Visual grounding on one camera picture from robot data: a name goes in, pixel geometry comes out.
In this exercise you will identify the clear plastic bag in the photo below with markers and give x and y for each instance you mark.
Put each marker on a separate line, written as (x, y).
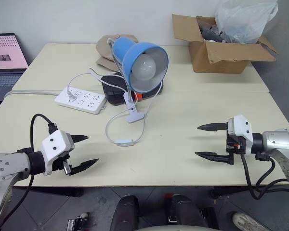
(245, 21)

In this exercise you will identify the dark rounded shape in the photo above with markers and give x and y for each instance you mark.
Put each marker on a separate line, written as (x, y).
(125, 211)
(187, 211)

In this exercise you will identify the black caster wheel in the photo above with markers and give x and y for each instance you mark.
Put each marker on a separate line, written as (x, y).
(78, 221)

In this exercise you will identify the brown cardboard box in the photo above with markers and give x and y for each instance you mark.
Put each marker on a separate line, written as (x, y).
(221, 62)

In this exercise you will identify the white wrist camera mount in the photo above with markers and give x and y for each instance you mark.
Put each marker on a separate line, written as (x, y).
(54, 144)
(243, 130)

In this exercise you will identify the beige cloth cap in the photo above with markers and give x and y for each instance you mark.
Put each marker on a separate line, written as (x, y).
(104, 48)

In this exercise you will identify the blue clip desk lamp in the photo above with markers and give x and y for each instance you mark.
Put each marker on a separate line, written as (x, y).
(125, 55)

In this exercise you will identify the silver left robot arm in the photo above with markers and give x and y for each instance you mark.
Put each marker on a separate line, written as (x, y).
(4, 166)

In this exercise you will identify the black box with orange part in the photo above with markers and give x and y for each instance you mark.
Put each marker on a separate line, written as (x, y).
(113, 93)

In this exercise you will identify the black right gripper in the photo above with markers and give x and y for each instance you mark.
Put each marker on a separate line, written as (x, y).
(240, 147)

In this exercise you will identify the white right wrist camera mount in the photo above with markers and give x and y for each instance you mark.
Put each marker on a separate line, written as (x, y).
(243, 130)

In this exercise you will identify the white power strip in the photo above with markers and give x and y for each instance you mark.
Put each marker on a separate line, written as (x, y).
(86, 101)

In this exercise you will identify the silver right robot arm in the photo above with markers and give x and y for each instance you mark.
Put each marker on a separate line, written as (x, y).
(279, 142)

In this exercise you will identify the dark items in cardboard box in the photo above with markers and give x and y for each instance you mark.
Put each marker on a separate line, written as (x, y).
(208, 32)

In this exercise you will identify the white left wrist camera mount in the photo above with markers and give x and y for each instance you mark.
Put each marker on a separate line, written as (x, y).
(54, 144)

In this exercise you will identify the laptop with pink screen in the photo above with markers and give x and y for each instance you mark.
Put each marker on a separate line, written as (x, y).
(4, 53)

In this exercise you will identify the white frosted light bulb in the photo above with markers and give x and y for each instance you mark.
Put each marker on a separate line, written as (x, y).
(143, 67)

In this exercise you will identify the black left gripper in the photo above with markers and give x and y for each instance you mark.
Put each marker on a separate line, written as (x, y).
(60, 161)

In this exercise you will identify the white sneaker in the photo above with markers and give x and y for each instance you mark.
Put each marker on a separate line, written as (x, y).
(243, 221)

